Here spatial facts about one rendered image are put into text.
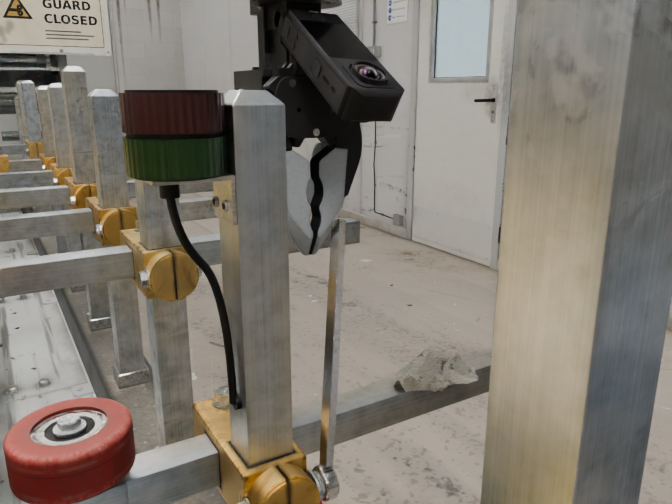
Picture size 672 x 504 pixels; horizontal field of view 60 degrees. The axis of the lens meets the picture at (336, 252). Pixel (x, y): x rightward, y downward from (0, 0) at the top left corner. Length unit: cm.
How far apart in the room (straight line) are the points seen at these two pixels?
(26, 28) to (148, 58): 664
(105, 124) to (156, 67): 864
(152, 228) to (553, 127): 50
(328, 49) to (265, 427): 27
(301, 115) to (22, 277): 34
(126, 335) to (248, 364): 53
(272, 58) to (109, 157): 40
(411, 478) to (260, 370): 152
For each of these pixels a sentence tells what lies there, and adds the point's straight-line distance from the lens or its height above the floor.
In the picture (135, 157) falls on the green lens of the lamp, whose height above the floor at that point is 109.
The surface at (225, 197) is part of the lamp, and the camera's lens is 38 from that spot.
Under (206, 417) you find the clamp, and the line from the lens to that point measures 50.
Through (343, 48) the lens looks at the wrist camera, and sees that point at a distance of 43.
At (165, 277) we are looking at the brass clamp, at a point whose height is 95.
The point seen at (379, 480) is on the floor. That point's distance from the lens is 189.
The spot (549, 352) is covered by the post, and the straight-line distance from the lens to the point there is 18.
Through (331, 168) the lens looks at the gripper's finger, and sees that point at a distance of 48.
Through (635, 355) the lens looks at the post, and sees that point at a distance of 19.
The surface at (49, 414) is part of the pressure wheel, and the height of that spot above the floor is 91.
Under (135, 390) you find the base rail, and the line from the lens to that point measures 93.
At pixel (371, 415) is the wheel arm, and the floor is 85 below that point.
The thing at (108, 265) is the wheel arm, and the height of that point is 95.
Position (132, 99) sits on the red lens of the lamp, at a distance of 35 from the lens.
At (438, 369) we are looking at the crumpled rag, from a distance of 58.
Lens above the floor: 113
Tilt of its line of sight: 15 degrees down
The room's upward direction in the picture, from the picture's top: straight up
